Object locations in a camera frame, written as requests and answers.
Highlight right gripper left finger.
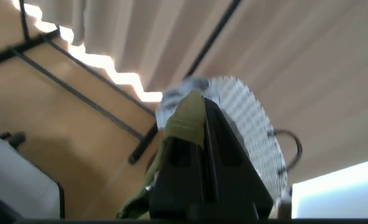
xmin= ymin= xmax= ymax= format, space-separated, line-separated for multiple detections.
xmin=149 ymin=124 xmax=218 ymax=218

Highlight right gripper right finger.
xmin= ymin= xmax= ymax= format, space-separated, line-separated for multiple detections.
xmin=204 ymin=98 xmax=274 ymax=218

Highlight green long-sleeved shirt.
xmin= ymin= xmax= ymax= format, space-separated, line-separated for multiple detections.
xmin=116 ymin=89 xmax=207 ymax=219

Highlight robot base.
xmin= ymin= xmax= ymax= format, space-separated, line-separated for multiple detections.
xmin=0 ymin=130 xmax=66 ymax=220

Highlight white laundry basket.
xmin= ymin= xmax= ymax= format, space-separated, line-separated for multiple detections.
xmin=155 ymin=74 xmax=303 ymax=219

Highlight black clothes rack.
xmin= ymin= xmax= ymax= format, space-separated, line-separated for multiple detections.
xmin=0 ymin=0 xmax=244 ymax=166

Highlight pale grey shorts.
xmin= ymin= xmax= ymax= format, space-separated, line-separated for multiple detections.
xmin=155 ymin=76 xmax=210 ymax=125

